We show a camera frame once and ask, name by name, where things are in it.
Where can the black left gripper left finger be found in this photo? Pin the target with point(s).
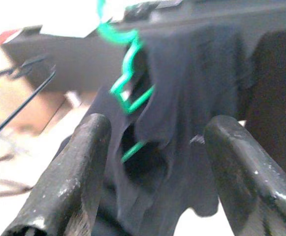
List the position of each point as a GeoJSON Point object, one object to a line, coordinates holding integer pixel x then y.
{"type": "Point", "coordinates": [66, 177]}

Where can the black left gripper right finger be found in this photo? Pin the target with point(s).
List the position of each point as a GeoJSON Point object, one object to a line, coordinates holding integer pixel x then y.
{"type": "Point", "coordinates": [251, 184]}

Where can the black sweatshirt ribbed collar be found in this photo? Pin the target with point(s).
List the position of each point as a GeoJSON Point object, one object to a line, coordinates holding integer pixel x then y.
{"type": "Point", "coordinates": [182, 98]}

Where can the green plastic clothes hanger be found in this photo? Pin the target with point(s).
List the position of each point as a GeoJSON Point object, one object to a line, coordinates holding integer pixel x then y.
{"type": "Point", "coordinates": [113, 37]}

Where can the black low tv console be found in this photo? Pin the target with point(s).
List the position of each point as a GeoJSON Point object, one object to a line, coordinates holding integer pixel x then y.
{"type": "Point", "coordinates": [71, 61]}

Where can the marble top folding table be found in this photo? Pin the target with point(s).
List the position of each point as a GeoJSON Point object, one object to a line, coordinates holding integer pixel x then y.
{"type": "Point", "coordinates": [0, 41]}

